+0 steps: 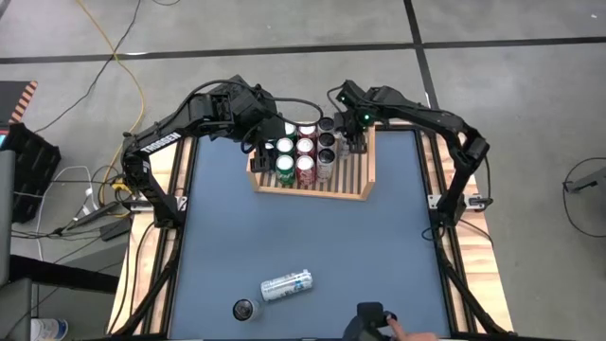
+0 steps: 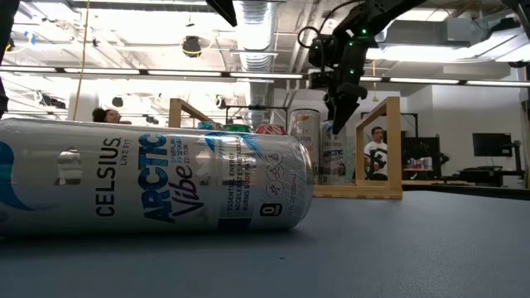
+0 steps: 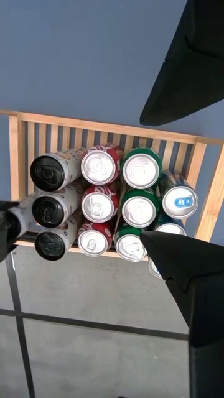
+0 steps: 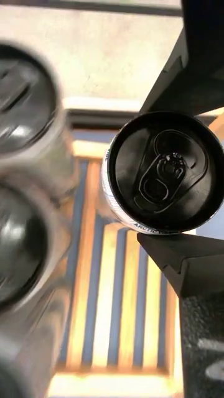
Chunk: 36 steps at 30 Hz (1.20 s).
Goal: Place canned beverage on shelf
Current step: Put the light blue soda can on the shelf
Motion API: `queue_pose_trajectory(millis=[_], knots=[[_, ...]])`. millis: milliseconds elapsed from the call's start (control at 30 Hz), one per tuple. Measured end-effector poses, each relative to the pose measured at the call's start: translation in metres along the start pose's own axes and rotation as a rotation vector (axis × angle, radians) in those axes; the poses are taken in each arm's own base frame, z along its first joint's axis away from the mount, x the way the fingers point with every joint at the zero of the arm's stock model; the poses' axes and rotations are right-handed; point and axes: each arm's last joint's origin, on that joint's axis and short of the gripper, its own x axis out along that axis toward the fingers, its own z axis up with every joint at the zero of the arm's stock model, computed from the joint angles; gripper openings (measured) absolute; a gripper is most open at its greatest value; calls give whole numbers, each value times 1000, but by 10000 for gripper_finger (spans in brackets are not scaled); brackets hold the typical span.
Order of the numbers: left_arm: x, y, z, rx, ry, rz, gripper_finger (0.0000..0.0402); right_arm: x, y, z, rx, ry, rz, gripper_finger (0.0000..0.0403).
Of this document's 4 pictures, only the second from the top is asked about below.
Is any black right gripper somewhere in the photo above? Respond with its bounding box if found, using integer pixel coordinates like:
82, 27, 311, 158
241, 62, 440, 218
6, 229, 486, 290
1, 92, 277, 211
325, 39, 369, 136

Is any white Celsius can yellow base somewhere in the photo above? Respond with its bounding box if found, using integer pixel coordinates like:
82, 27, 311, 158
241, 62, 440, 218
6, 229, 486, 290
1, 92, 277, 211
288, 108, 322, 185

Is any Celsius Arctic Vibe can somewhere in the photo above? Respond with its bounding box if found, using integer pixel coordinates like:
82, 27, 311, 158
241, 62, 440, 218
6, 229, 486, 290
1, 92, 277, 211
0, 118, 315, 238

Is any wooden slatted shelf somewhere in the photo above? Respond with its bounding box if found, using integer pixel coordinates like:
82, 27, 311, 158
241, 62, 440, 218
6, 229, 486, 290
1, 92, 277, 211
167, 96, 403, 201

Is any person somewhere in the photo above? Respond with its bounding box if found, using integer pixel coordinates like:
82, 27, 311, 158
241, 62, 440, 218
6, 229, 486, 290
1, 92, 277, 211
363, 126, 389, 182
91, 107, 133, 125

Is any black desk monitor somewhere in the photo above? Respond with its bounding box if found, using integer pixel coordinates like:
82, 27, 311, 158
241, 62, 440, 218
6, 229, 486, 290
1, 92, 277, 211
472, 132, 513, 157

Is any black office desk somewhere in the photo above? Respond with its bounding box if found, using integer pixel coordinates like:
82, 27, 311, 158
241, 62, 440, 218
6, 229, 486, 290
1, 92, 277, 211
442, 167, 527, 187

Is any white cylindrical tank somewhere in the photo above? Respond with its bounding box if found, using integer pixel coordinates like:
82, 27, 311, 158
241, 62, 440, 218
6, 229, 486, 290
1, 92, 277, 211
68, 93, 100, 122

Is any silver ventilation duct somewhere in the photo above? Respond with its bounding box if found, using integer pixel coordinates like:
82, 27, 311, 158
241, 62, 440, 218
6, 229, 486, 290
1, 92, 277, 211
234, 0, 279, 127

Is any black yellow cable reel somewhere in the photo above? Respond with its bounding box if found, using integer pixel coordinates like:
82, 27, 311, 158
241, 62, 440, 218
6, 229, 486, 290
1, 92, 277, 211
181, 35, 203, 59

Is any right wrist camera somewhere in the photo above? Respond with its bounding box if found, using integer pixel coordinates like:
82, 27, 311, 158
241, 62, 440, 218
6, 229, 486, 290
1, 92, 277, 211
306, 33, 340, 70

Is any ceiling light rail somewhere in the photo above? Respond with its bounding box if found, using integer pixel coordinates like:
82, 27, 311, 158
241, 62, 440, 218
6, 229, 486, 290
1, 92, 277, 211
0, 64, 530, 88

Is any black aluminium rig frame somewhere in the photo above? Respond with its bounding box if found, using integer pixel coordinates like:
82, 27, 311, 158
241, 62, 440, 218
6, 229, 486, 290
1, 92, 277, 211
401, 181, 530, 202

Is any yellow hanging cord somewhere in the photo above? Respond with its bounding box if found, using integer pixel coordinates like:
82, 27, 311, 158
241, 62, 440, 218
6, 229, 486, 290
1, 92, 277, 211
72, 0, 90, 121

